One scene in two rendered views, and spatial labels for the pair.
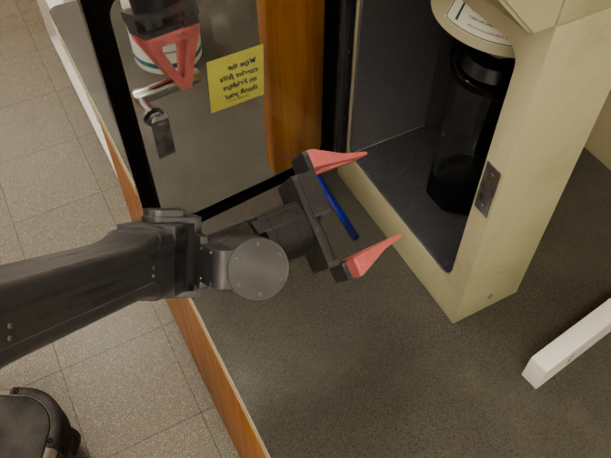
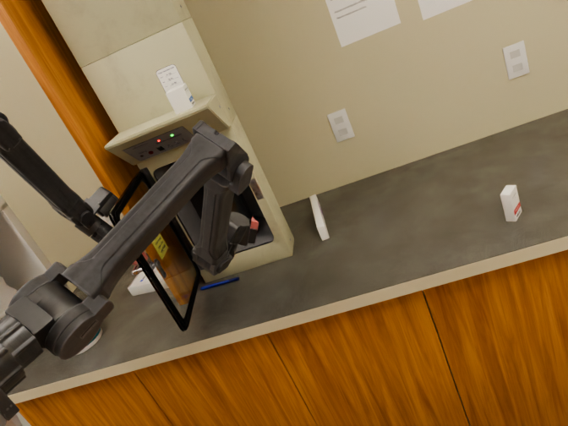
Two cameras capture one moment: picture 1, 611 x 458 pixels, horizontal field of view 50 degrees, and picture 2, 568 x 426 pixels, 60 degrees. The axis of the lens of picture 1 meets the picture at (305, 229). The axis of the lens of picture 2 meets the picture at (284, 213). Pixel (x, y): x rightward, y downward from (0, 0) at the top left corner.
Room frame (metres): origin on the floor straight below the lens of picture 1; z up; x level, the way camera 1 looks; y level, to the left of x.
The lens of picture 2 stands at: (-0.52, 0.81, 1.72)
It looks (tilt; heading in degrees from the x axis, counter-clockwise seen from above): 24 degrees down; 313
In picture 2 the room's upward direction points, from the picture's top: 25 degrees counter-clockwise
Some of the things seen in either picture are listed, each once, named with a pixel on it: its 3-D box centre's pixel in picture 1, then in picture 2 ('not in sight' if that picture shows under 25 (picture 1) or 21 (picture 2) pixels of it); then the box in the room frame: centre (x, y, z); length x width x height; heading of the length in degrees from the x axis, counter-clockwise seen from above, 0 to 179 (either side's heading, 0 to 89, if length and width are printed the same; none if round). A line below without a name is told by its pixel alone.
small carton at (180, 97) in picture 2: not in sight; (180, 98); (0.49, -0.11, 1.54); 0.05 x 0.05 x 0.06; 33
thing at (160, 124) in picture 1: (162, 135); (158, 269); (0.57, 0.17, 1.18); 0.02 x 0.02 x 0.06; 33
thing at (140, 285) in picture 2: not in sight; (154, 277); (0.99, -0.04, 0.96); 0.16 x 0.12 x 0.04; 19
